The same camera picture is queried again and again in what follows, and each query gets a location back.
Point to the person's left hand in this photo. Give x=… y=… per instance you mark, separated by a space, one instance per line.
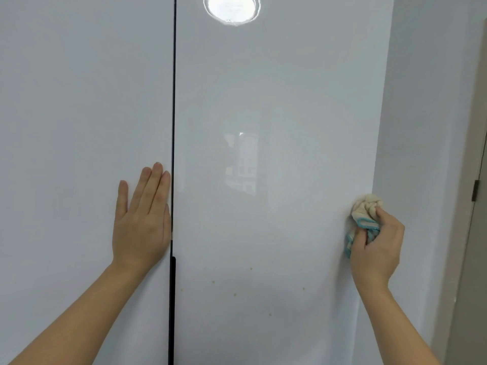
x=142 y=231

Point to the person's left forearm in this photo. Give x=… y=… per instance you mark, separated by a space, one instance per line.
x=83 y=319

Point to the person's right forearm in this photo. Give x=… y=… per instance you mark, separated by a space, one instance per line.
x=395 y=330

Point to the person's right hand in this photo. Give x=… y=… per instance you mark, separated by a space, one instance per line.
x=380 y=258

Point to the metal door hinge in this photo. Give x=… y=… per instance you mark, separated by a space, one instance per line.
x=475 y=190

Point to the beige cloth with teal edge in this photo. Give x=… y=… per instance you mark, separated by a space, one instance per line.
x=365 y=209

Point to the beige room door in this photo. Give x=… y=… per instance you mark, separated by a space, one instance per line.
x=475 y=300
x=453 y=281

